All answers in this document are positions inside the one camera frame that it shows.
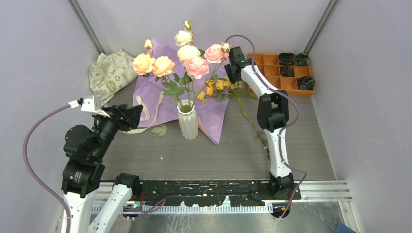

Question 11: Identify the green blue rolled sock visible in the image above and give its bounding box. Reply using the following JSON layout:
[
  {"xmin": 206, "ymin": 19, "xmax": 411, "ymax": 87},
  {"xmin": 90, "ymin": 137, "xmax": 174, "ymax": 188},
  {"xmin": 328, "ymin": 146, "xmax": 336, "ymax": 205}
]
[{"xmin": 294, "ymin": 53, "xmax": 309, "ymax": 67}]

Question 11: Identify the pink peony flower stem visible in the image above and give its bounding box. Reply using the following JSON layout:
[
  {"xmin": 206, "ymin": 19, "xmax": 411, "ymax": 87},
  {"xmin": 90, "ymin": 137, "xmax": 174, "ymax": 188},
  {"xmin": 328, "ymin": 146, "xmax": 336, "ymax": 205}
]
[{"xmin": 183, "ymin": 42, "xmax": 230, "ymax": 106}]

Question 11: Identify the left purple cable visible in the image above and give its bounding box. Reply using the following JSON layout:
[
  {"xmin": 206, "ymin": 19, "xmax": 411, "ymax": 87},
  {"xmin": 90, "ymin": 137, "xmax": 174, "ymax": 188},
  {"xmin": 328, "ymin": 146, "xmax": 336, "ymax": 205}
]
[{"xmin": 22, "ymin": 104, "xmax": 166, "ymax": 233}]

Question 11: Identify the fallen green leaf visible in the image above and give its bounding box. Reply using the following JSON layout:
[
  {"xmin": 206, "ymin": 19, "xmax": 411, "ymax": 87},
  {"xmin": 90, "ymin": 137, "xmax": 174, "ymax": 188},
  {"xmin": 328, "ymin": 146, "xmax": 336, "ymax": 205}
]
[{"xmin": 151, "ymin": 124, "xmax": 168, "ymax": 137}]

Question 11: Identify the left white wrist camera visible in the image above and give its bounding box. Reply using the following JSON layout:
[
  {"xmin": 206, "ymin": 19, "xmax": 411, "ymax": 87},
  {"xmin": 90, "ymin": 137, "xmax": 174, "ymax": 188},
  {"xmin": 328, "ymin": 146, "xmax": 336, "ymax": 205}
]
[{"xmin": 68, "ymin": 94, "xmax": 110, "ymax": 117}]

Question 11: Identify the peach rose flower stem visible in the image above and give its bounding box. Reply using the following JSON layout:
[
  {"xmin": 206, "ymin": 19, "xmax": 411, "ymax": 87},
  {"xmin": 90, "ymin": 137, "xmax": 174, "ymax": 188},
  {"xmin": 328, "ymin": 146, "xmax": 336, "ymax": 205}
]
[{"xmin": 132, "ymin": 39, "xmax": 187, "ymax": 106}]

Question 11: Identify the yellow rose flower spray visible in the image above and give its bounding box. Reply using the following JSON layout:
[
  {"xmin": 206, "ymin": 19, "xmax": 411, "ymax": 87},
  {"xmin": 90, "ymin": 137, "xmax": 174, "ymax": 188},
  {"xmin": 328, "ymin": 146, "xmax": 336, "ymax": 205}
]
[{"xmin": 196, "ymin": 76, "xmax": 258, "ymax": 102}]

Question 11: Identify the dark rolled sock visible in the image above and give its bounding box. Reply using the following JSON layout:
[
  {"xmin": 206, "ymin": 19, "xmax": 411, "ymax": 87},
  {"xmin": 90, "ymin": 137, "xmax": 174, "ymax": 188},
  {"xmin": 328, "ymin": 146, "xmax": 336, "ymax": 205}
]
[{"xmin": 278, "ymin": 53, "xmax": 296, "ymax": 66}]

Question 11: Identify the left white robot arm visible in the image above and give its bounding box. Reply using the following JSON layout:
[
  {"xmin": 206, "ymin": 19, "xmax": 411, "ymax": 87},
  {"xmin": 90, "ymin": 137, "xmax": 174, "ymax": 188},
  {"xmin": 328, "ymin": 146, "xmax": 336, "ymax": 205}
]
[{"xmin": 62, "ymin": 100, "xmax": 143, "ymax": 233}]

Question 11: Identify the purple pink wrapping paper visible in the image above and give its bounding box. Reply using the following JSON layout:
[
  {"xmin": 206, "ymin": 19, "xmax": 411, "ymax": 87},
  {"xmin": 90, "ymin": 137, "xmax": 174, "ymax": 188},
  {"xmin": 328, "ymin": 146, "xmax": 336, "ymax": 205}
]
[{"xmin": 133, "ymin": 38, "xmax": 228, "ymax": 145}]

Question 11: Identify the right corner frame post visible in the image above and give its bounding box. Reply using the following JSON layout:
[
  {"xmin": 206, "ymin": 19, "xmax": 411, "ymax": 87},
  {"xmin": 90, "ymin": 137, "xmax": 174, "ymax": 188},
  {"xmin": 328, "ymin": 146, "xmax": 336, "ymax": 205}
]
[{"xmin": 303, "ymin": 0, "xmax": 340, "ymax": 55}]

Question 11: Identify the cream printed ribbon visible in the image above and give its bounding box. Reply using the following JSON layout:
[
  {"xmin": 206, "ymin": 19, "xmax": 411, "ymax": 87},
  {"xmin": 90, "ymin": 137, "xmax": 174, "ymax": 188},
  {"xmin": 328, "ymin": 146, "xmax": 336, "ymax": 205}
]
[{"xmin": 120, "ymin": 91, "xmax": 164, "ymax": 134}]

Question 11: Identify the aluminium front rail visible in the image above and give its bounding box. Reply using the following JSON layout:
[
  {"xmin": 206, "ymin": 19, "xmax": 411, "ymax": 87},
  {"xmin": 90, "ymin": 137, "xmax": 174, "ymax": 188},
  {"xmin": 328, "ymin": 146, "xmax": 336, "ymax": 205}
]
[{"xmin": 61, "ymin": 180, "xmax": 353, "ymax": 215}]

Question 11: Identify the corner frame post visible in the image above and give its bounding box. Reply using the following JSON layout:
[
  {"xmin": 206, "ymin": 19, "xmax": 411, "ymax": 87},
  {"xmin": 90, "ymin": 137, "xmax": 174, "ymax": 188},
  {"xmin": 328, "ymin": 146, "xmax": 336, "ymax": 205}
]
[
  {"xmin": 303, "ymin": 0, "xmax": 340, "ymax": 55},
  {"xmin": 67, "ymin": 0, "xmax": 105, "ymax": 53}
]

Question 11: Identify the pink white flower spray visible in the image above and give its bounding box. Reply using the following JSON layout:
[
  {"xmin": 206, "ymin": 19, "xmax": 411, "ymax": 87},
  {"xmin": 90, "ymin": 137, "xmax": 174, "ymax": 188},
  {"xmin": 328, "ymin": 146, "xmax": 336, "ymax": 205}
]
[{"xmin": 174, "ymin": 21, "xmax": 204, "ymax": 101}]

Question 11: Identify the left corner frame post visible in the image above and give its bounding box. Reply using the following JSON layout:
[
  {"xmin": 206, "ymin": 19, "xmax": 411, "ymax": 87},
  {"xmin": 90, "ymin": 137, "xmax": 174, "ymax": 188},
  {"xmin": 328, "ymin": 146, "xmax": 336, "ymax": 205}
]
[{"xmin": 67, "ymin": 0, "xmax": 105, "ymax": 53}]

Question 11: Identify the dark sock in tray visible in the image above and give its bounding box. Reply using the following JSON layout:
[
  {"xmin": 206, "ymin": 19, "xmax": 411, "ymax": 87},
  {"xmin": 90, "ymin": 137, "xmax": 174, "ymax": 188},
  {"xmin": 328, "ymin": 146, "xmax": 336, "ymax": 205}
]
[{"xmin": 280, "ymin": 66, "xmax": 295, "ymax": 77}]

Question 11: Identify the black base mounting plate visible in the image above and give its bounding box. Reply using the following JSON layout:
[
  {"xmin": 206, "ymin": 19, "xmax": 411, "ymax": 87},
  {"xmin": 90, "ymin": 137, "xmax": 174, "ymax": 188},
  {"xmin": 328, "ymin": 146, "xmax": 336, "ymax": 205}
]
[{"xmin": 130, "ymin": 180, "xmax": 301, "ymax": 207}]

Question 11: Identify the white ribbed vase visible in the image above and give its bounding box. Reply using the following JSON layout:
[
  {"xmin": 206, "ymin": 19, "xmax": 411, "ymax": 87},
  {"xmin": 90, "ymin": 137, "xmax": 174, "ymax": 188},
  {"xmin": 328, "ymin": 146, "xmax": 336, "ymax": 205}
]
[{"xmin": 177, "ymin": 100, "xmax": 199, "ymax": 140}]

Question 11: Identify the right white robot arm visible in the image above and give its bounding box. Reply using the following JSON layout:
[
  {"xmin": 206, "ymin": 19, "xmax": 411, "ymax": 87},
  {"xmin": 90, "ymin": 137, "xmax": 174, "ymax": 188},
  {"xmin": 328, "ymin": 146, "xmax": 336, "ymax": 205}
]
[{"xmin": 224, "ymin": 47, "xmax": 294, "ymax": 200}]

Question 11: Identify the orange compartment tray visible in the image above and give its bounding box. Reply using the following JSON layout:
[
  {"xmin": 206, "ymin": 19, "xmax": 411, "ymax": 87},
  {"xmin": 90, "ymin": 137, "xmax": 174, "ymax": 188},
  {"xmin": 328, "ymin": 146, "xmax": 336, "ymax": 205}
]
[{"xmin": 255, "ymin": 53, "xmax": 315, "ymax": 97}]

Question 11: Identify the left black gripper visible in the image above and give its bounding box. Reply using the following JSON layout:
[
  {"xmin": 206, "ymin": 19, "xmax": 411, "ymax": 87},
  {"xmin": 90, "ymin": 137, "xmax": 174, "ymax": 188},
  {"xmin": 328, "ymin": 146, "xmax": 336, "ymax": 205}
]
[{"xmin": 92, "ymin": 102, "xmax": 142, "ymax": 159}]

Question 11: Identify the cream patterned cloth bag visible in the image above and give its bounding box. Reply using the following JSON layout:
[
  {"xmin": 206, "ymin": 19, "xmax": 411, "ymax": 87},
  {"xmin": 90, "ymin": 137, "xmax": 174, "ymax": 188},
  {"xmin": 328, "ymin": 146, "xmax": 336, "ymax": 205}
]
[{"xmin": 89, "ymin": 50, "xmax": 137, "ymax": 105}]

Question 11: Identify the small pale pink rosebud stem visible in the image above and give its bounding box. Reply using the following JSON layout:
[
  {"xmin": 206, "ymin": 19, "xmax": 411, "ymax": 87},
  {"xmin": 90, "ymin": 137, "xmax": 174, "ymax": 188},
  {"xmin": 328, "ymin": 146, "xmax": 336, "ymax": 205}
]
[{"xmin": 235, "ymin": 95, "xmax": 270, "ymax": 160}]

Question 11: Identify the patterned sock front compartment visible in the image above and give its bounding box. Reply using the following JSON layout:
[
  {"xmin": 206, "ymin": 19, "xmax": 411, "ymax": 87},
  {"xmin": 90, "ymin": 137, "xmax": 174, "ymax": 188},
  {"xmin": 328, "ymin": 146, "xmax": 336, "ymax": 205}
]
[{"xmin": 296, "ymin": 76, "xmax": 315, "ymax": 90}]

